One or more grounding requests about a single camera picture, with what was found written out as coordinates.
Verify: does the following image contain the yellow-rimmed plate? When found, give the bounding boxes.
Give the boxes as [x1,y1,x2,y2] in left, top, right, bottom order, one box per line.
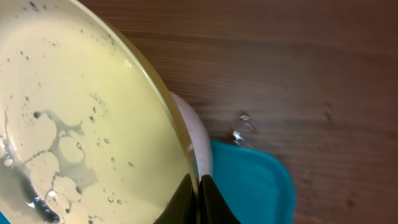
[1,0,198,223]

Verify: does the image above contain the teal plastic serving tray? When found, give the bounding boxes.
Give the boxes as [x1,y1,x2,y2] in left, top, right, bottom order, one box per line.
[211,141,296,224]

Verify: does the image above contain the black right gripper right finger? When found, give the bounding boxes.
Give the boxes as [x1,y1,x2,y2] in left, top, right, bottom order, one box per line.
[199,175,241,224]

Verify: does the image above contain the white plate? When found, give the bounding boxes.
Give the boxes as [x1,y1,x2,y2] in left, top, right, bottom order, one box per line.
[170,92,213,180]

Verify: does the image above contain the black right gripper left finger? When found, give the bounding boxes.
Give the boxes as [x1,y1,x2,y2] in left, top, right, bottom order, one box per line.
[154,174,197,224]

